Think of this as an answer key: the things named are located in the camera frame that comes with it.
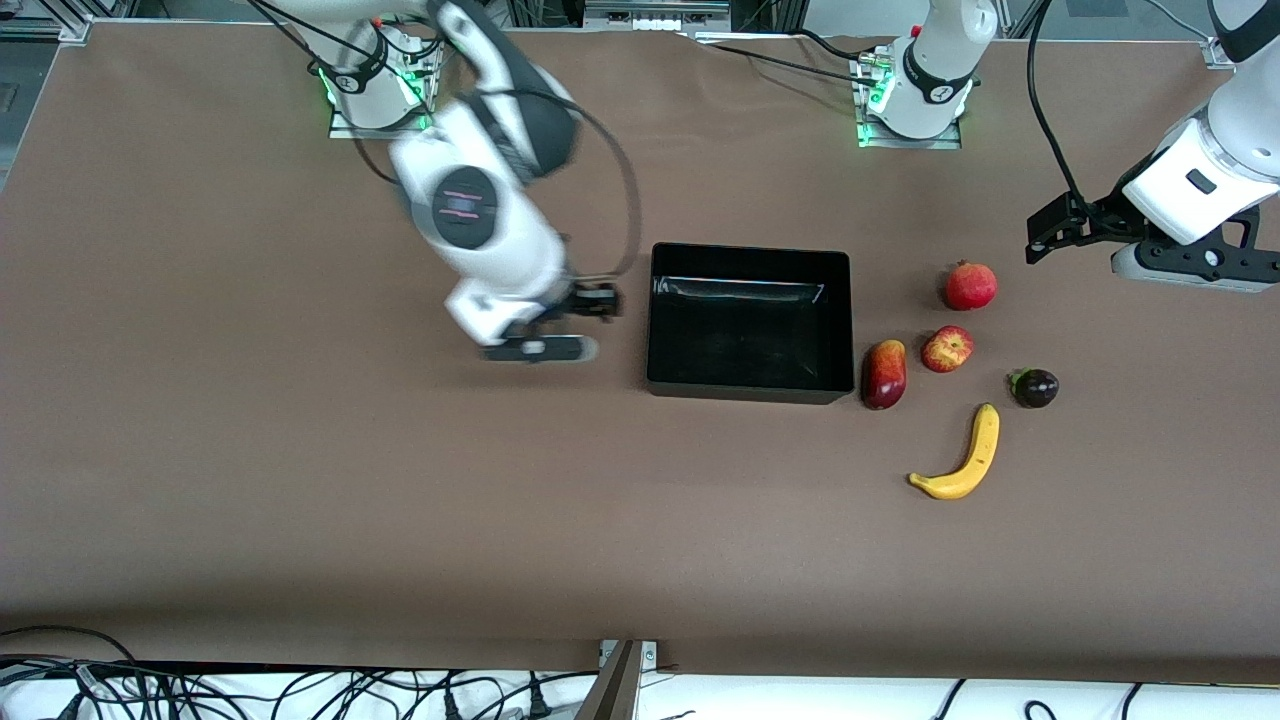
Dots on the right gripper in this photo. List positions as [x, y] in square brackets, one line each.
[577, 299]

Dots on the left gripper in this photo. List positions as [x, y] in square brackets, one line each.
[1098, 216]

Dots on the black rectangular plastic box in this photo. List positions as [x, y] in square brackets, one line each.
[750, 340]

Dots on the red yellow apple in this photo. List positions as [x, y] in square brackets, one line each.
[946, 350]

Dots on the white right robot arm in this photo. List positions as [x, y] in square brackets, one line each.
[500, 230]

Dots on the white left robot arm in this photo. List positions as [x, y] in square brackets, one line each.
[940, 60]

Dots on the yellow banana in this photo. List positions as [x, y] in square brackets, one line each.
[975, 460]

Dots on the red pomegranate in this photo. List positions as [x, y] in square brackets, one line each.
[970, 287]

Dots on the dark purple mangosteen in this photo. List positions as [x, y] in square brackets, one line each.
[1036, 389]

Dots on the red yellow mango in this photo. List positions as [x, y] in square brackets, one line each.
[884, 376]

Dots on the white power strip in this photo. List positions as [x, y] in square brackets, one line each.
[650, 22]

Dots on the table cover sheet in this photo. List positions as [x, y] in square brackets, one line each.
[400, 560]

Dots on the dark grey pole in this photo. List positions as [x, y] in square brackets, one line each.
[612, 695]

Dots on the silver table corner bracket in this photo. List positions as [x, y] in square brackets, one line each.
[78, 28]
[1218, 52]

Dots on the silver metal bracket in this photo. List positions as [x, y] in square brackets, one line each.
[648, 655]

